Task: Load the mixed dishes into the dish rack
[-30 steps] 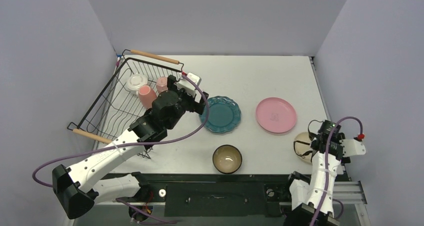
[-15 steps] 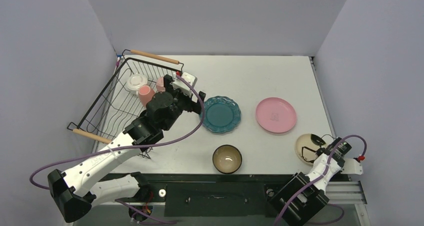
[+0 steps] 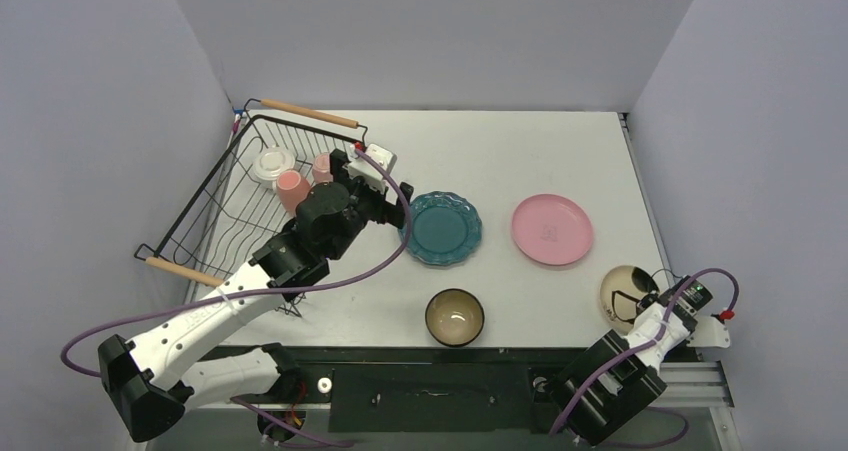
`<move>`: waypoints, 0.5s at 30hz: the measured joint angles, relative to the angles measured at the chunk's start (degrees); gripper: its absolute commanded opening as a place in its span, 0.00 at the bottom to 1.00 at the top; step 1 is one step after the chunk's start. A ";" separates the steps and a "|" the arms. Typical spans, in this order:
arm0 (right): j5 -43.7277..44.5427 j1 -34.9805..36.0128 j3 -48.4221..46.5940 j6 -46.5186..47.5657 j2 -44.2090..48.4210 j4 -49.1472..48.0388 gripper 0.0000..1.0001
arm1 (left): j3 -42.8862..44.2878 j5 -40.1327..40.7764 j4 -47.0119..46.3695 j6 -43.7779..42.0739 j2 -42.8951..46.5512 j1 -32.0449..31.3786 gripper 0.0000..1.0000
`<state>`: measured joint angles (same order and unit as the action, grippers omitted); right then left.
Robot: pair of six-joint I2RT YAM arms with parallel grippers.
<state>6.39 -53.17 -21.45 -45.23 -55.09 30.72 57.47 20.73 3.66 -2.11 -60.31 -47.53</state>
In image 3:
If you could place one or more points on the black bowl cream inside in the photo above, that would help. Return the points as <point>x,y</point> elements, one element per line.
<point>454,317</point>

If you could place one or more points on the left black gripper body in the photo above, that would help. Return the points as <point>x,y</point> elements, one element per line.
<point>370,204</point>

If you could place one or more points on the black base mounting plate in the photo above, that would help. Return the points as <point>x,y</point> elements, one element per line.
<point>389,389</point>

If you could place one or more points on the light pink mug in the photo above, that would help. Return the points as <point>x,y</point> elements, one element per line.
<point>321,169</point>

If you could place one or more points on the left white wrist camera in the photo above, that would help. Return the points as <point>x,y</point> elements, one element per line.
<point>371,162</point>

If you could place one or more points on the white cup with black rim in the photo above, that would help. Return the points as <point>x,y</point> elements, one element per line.
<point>270,163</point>

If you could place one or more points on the pink plastic plate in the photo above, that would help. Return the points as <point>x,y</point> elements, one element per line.
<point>552,230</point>

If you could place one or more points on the cream and black small plate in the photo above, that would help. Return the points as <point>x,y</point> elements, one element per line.
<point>621,289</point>

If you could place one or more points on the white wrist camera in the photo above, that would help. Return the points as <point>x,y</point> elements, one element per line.
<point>371,162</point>
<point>710,332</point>

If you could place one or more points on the teal scalloped ceramic plate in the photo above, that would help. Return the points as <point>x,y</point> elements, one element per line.
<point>446,229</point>

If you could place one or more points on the dark pink mug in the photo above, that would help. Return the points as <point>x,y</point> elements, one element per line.
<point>292,188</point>

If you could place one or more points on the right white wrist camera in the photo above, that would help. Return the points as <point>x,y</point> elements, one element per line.
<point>710,332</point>

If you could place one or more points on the black wire dish rack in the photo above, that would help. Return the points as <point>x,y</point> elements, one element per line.
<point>235,209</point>

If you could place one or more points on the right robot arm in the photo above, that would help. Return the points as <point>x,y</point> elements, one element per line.
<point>618,376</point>

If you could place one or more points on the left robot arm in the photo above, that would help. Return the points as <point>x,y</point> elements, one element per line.
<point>154,378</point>

